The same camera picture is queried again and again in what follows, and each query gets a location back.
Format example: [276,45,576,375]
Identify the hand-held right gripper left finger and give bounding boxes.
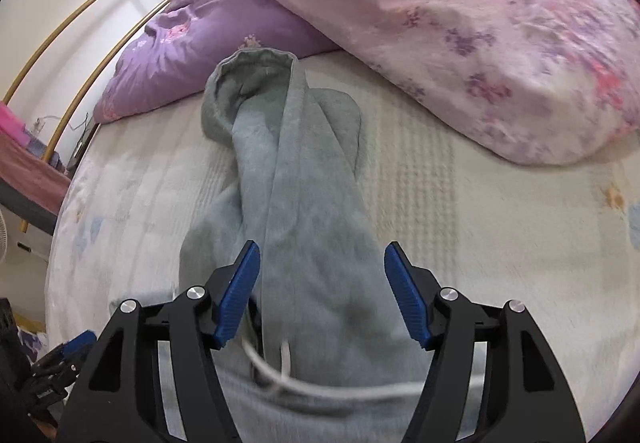
[55,240,261,443]

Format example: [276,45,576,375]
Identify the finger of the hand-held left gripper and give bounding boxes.
[31,330,98,386]

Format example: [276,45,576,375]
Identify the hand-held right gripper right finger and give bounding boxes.
[384,242,587,443]

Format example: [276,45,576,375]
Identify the grey sweatpants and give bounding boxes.
[165,49,488,443]

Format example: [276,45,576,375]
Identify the white patterned bed sheet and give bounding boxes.
[45,50,640,443]

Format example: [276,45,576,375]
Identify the white fan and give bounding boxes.
[0,210,11,264]

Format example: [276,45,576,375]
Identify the pink box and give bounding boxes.
[0,103,30,144]

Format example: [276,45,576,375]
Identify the purple floral duvet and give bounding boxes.
[93,0,640,166]

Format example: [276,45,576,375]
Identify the wooden curved rack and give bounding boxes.
[2,0,177,164]

